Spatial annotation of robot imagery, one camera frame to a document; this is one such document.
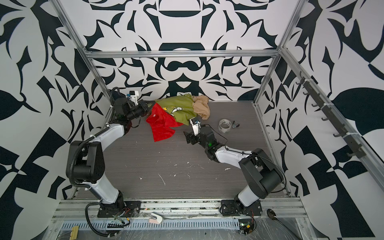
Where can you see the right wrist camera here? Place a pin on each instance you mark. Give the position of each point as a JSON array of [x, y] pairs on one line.
[[196, 125]]

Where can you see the small black clip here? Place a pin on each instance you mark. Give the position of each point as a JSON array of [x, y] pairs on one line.
[[235, 125]]

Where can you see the beige cloth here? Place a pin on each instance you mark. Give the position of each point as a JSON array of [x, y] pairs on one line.
[[201, 106]]

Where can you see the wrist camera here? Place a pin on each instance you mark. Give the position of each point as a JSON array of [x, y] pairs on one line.
[[196, 125], [133, 96]]

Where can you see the white perforated cable tray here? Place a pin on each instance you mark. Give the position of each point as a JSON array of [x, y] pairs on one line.
[[186, 224]]

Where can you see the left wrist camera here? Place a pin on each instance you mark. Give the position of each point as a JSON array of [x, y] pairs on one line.
[[133, 96]]

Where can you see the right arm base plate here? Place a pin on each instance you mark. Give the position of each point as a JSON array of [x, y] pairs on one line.
[[236, 208]]

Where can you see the clear tape roll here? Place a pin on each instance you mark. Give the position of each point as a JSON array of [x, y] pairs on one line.
[[225, 125]]

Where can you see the black wall hook rack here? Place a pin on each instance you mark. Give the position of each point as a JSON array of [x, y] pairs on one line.
[[333, 115]]

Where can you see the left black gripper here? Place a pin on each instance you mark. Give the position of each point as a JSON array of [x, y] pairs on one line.
[[146, 109]]

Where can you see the red cloth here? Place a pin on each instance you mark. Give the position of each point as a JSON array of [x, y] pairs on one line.
[[162, 123]]

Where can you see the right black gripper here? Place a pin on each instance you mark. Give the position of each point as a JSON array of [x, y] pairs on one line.
[[189, 136]]

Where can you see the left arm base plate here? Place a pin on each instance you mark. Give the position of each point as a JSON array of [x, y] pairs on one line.
[[126, 210]]

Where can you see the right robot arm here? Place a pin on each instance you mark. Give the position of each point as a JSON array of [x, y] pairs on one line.
[[261, 174]]

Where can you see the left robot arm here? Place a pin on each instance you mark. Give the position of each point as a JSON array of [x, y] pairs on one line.
[[86, 163]]

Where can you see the green printed cloth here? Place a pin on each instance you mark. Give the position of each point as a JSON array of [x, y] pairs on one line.
[[180, 107]]

